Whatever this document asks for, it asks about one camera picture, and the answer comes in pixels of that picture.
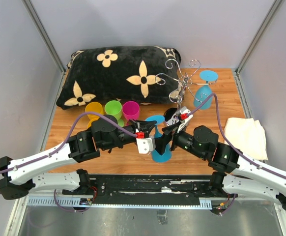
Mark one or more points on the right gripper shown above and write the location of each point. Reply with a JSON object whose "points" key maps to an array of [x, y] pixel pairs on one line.
{"points": [[161, 142]]}

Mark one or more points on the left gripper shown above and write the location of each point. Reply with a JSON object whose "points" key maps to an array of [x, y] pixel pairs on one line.
{"points": [[144, 126]]}

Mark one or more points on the chrome wine glass rack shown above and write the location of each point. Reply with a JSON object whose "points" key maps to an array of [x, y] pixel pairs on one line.
{"points": [[185, 83]]}

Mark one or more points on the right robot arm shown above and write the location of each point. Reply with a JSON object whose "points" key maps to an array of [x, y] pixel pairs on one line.
{"points": [[234, 172]]}

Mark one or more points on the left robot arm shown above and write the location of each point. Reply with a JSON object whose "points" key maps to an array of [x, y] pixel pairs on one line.
{"points": [[31, 174]]}

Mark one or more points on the magenta plastic goblet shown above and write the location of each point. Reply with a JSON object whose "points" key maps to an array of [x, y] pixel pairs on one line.
{"points": [[131, 110]]}

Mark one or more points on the green plastic goblet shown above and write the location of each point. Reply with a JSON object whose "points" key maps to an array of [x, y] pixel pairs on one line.
{"points": [[114, 108]]}

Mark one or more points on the black floral plush pillow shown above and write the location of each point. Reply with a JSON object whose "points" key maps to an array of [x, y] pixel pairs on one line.
{"points": [[145, 74]]}

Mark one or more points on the yellow plastic goblet rear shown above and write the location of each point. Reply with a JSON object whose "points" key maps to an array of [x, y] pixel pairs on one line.
{"points": [[94, 107]]}

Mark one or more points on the yellow plastic goblet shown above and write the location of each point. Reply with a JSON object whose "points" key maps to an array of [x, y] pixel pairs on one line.
{"points": [[91, 122], [94, 107]]}

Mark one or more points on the yellow plastic goblet front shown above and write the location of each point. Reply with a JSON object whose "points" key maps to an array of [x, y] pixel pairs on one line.
{"points": [[91, 122]]}

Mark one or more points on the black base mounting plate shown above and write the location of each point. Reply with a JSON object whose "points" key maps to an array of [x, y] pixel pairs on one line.
{"points": [[149, 190]]}

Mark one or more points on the white folded cloth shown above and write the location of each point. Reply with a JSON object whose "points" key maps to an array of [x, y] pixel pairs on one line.
{"points": [[248, 135]]}

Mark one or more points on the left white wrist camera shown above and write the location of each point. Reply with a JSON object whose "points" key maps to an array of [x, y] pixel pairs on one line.
{"points": [[145, 145]]}

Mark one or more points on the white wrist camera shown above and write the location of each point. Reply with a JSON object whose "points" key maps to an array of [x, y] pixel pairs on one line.
{"points": [[145, 145], [184, 116]]}

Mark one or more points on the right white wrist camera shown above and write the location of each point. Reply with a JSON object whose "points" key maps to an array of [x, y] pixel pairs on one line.
{"points": [[184, 116]]}

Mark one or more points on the left aluminium frame post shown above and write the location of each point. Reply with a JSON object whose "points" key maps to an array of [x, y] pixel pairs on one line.
{"points": [[43, 33]]}

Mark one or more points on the aluminium frame post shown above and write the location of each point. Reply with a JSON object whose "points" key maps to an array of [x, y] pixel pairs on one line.
{"points": [[273, 10], [43, 33]]}

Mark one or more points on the right aluminium frame post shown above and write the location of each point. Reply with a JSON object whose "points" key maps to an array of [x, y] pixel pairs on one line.
{"points": [[273, 10]]}

